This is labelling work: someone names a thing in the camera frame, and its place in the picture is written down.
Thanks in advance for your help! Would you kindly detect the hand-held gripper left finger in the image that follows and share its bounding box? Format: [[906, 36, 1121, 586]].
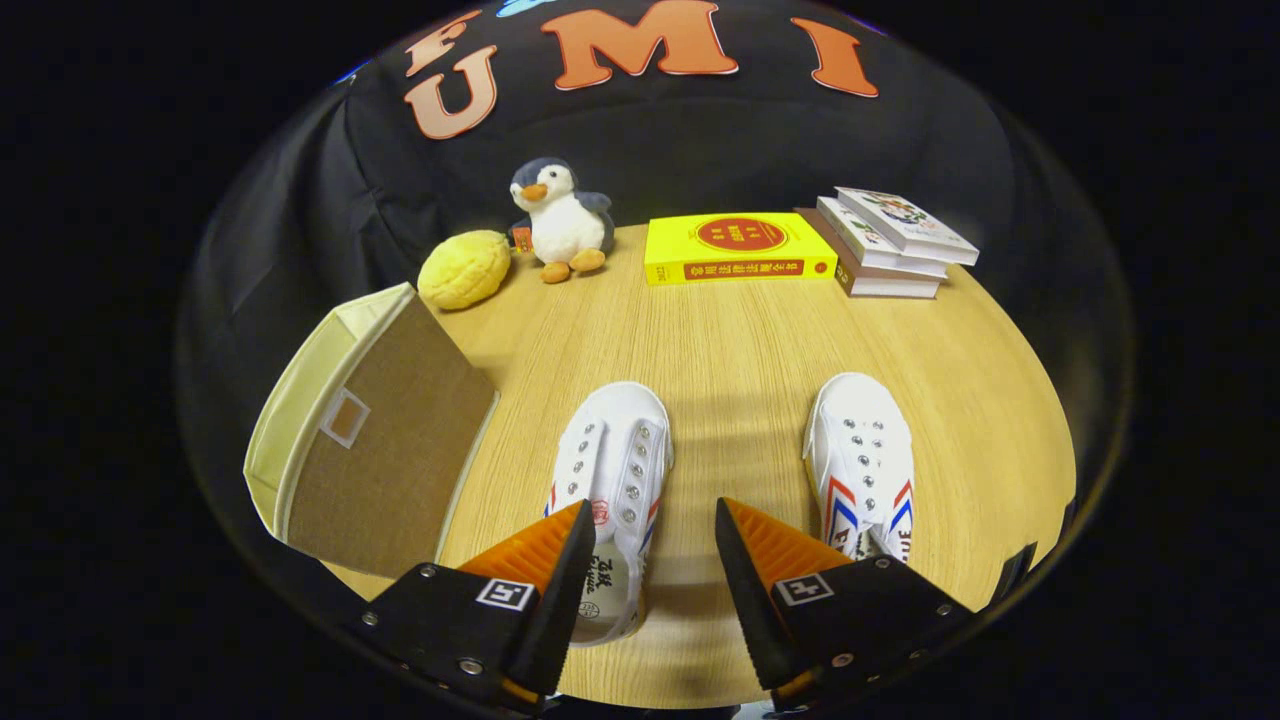
[[355, 500, 598, 713]]

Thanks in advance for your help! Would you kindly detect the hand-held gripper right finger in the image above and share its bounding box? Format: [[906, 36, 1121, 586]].
[[714, 497, 976, 713]]

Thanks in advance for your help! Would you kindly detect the white canvas shoe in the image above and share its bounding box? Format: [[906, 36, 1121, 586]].
[[803, 372, 916, 563], [545, 381, 675, 648]]

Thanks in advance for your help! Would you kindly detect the brown fabric storage box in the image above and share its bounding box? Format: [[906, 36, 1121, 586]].
[[243, 282, 501, 579]]

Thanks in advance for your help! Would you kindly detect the brown cover book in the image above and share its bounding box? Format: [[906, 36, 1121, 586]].
[[795, 207, 943, 299]]

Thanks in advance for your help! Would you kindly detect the yellow bread plush toy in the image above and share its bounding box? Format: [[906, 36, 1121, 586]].
[[417, 230, 512, 311]]

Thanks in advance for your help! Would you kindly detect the thick yellow book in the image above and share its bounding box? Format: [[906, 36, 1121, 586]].
[[644, 212, 839, 287]]

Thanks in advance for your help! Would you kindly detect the penguin plush toy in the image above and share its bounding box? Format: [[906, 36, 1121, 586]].
[[507, 157, 616, 285]]

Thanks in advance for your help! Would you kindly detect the white paperback book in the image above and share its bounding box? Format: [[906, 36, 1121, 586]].
[[817, 196, 949, 279]]

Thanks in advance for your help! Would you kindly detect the white book with illustrated cover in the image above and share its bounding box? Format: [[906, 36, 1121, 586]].
[[836, 187, 980, 267]]

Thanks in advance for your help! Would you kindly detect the black backdrop cloth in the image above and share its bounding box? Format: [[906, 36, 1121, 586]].
[[180, 0, 1136, 561]]

